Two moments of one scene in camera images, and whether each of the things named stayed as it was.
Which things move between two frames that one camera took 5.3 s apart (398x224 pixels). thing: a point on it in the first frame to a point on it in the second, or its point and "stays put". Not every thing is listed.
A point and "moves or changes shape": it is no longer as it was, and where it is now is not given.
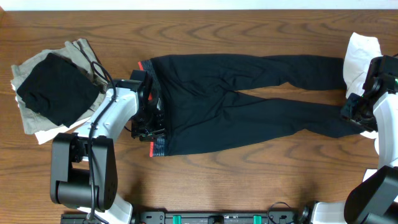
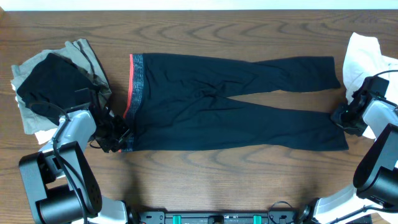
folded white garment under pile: (45, 136) stays put
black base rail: (190, 216) stays put
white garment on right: (360, 52) stays put
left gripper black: (149, 123) to (115, 135)
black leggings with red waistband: (204, 110) moves or changes shape
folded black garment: (60, 89) stays put
